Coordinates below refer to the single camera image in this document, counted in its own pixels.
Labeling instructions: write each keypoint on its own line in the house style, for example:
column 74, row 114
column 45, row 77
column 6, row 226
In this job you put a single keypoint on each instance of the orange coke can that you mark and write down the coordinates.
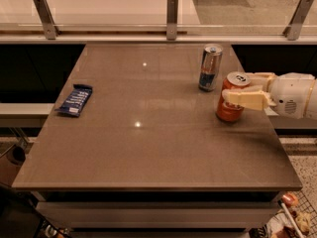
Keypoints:
column 229, row 109

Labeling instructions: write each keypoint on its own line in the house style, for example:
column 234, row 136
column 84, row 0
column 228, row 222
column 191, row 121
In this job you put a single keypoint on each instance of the grey table drawer front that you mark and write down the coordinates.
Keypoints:
column 158, row 214

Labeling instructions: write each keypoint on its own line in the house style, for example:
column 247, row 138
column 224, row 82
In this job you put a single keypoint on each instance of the right metal railing bracket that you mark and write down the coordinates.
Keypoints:
column 293, row 29

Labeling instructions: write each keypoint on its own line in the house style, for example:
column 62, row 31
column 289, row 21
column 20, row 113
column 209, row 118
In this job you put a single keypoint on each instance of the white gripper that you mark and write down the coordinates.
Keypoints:
column 289, row 94

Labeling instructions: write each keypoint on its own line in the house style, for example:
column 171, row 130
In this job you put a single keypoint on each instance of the blue rxbar blueberry wrapper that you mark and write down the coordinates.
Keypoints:
column 76, row 100

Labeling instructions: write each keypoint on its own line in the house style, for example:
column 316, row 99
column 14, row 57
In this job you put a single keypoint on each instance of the wire basket with snacks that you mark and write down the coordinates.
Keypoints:
column 296, row 219

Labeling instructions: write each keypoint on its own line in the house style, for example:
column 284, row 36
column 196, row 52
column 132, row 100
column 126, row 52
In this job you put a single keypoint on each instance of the dark round stool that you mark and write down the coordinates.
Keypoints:
column 16, row 155

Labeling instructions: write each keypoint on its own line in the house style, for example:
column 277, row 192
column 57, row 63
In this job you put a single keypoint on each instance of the silver blue red bull can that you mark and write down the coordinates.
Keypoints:
column 210, row 65

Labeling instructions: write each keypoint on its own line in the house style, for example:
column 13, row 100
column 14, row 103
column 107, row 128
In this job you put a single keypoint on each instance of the metal railing bracket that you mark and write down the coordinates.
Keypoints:
column 171, row 19
column 293, row 29
column 50, row 29

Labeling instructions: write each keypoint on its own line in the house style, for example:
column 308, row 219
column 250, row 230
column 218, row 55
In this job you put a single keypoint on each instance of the middle metal railing bracket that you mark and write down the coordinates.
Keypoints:
column 171, row 19

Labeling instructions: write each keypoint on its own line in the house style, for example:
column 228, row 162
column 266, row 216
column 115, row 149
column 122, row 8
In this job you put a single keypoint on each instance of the left metal railing bracket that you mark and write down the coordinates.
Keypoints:
column 50, row 29

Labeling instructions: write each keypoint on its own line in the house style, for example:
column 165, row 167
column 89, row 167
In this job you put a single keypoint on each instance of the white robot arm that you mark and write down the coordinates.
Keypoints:
column 292, row 95

